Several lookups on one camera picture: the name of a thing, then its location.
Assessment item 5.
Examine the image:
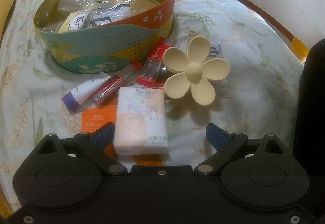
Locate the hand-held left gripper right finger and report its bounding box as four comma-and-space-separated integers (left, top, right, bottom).
193, 124, 292, 177

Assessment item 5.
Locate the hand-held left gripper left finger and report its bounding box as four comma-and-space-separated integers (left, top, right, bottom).
25, 122, 129, 177

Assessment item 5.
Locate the orange packet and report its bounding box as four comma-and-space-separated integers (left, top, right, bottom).
81, 105, 164, 167

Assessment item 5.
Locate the white and pink tissue pack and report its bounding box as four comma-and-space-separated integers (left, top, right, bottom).
113, 87, 169, 155

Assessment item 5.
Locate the red lip gloss tube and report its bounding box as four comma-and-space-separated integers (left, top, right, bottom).
93, 60, 142, 108

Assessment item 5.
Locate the small tube with purple cap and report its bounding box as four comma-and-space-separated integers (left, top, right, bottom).
62, 72, 112, 113

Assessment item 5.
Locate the cream flower hair claw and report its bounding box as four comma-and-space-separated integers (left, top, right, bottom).
162, 36, 230, 106

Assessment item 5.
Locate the white pack with black print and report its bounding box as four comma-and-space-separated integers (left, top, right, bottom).
207, 42, 225, 61

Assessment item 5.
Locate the round printed metal tin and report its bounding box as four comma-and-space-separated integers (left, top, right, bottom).
33, 0, 177, 74

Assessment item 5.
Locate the black bow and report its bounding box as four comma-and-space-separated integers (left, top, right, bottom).
90, 3, 135, 28

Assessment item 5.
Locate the yellow box with rabbit cartoon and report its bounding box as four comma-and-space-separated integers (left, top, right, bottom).
58, 9, 92, 34

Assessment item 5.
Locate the clear bag of stickers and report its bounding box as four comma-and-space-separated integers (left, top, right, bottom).
57, 0, 139, 17

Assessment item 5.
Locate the person's dark trouser leg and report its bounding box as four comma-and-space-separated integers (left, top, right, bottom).
292, 38, 325, 179

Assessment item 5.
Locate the yellow plastic object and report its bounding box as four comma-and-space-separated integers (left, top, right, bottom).
291, 37, 311, 65

